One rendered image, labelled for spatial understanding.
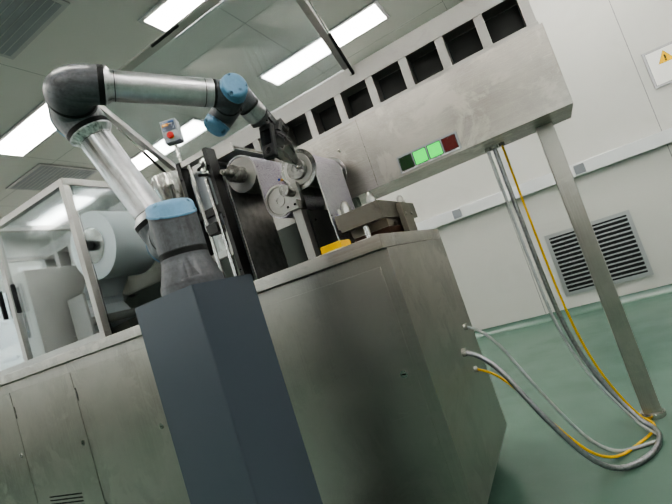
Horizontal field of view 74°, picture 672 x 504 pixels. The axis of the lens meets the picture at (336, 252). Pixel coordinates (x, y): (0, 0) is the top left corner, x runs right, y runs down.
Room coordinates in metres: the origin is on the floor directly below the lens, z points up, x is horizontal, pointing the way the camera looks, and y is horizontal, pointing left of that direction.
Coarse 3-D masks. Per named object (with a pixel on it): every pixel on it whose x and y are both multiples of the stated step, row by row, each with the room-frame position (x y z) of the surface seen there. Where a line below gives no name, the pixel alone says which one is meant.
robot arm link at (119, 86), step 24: (72, 72) 0.99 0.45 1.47; (96, 72) 1.00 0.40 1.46; (120, 72) 1.04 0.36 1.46; (48, 96) 1.01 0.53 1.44; (72, 96) 1.00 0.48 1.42; (96, 96) 1.02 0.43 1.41; (120, 96) 1.05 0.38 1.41; (144, 96) 1.07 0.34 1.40; (168, 96) 1.10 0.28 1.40; (192, 96) 1.12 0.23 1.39; (216, 96) 1.15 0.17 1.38; (240, 96) 1.15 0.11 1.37
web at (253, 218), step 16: (256, 160) 1.69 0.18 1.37; (320, 160) 1.62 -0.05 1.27; (272, 176) 1.75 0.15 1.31; (336, 176) 1.70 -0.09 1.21; (304, 192) 1.68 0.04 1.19; (320, 192) 1.81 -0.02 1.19; (240, 208) 1.75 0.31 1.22; (256, 208) 1.85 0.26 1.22; (320, 208) 1.80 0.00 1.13; (240, 224) 1.72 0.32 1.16; (256, 224) 1.81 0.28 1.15; (272, 224) 1.92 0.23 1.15; (256, 240) 1.78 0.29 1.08; (272, 240) 1.88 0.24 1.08; (256, 256) 1.75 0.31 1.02; (272, 256) 1.85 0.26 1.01; (256, 272) 1.73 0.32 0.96; (272, 272) 1.82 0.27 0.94
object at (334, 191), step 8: (320, 176) 1.57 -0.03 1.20; (320, 184) 1.55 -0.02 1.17; (328, 184) 1.61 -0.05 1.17; (336, 184) 1.68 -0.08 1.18; (344, 184) 1.74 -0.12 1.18; (328, 192) 1.59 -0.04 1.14; (336, 192) 1.65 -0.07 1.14; (344, 192) 1.72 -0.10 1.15; (328, 200) 1.57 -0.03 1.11; (336, 200) 1.63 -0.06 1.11; (344, 200) 1.70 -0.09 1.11; (328, 208) 1.55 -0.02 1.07; (336, 208) 1.61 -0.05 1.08; (352, 208) 1.74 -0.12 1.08
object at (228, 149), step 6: (228, 144) 1.66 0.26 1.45; (216, 150) 1.69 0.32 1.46; (222, 150) 1.68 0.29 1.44; (228, 150) 1.66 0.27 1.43; (234, 150) 1.67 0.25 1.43; (240, 150) 1.71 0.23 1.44; (246, 150) 1.75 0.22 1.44; (252, 150) 1.79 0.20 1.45; (216, 156) 1.69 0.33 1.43; (222, 156) 1.68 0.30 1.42; (228, 156) 1.74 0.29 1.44; (234, 156) 1.76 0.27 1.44; (252, 156) 1.82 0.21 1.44; (258, 156) 1.85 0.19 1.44
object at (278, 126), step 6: (270, 114) 1.45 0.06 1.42; (264, 120) 1.39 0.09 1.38; (270, 120) 1.44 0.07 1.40; (276, 120) 1.47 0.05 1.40; (282, 120) 1.47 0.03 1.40; (252, 126) 1.41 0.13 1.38; (258, 126) 1.40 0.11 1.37; (276, 126) 1.44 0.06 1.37; (282, 126) 1.48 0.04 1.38; (276, 132) 1.42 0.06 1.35; (282, 132) 1.47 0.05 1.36; (288, 132) 1.49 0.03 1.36; (276, 138) 1.44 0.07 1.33; (282, 138) 1.44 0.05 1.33; (282, 144) 1.46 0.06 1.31
